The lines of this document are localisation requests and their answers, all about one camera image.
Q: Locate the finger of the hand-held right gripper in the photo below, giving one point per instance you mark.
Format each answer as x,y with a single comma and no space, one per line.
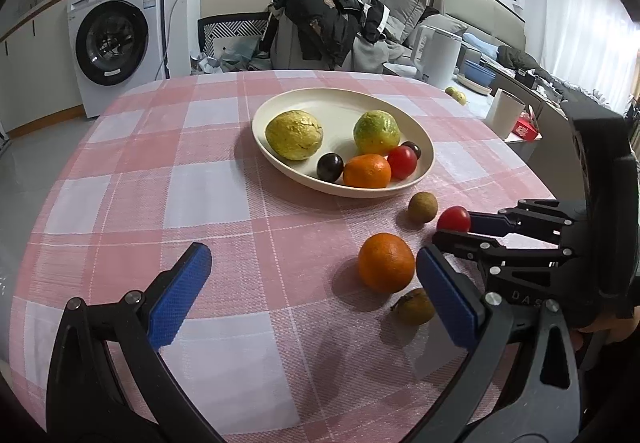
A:
492,222
465,243

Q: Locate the white shallow dish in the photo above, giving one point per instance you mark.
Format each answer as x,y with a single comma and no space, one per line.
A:
472,87

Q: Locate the small green lime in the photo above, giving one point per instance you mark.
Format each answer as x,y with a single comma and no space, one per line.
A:
456,95

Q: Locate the red cherry tomato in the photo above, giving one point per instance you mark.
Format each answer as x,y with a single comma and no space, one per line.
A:
454,219
402,162

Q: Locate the dark blanket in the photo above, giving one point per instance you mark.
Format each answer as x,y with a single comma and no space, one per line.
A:
540,73

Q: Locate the white curtain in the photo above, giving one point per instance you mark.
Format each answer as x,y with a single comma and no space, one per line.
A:
585,23

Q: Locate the red box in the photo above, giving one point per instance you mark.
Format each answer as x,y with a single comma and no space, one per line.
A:
529,129

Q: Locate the beige cup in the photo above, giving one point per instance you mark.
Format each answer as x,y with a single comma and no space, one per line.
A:
505,115

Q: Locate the beige sofa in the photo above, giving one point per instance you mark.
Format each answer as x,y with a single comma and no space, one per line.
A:
480,8

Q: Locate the dark purple grape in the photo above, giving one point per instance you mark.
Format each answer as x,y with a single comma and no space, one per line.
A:
413,149
330,167

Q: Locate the cream round plate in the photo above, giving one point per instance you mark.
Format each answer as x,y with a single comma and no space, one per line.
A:
310,138

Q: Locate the black chair with patterned cushion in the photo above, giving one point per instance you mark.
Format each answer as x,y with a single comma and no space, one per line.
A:
230,35

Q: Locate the person's right hand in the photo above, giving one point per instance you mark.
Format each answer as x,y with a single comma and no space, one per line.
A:
607,325

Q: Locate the white electric kettle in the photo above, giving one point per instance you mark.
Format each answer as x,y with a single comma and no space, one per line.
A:
440,58

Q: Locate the orange mandarin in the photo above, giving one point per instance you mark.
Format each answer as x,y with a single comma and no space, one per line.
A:
386,262
366,171

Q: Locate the green guava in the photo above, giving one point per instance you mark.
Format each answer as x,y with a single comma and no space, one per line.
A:
376,132

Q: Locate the grey pillow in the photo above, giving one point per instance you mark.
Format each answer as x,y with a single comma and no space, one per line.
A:
405,13

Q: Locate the brown longan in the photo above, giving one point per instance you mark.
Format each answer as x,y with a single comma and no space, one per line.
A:
414,306
422,207

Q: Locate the pile of dark clothes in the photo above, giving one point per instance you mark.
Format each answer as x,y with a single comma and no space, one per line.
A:
325,18

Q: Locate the pink checked tablecloth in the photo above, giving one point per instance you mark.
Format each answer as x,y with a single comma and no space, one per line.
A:
200,183

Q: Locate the yellow wrinkled guava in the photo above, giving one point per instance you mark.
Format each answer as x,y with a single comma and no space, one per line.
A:
294,135

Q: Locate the stack of blue bowls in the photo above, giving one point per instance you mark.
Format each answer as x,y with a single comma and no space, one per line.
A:
479,72

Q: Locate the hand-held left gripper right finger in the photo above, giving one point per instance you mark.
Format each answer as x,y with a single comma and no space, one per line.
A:
447,295

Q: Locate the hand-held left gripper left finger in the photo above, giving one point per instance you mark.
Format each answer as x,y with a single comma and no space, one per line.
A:
180,295

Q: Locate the white kitchen base cabinet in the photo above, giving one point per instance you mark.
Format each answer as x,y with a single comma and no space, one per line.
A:
35,73

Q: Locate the white washing machine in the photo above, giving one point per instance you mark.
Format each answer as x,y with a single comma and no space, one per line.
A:
115,38

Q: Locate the light blue pillow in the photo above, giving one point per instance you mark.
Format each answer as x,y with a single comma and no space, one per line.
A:
480,45

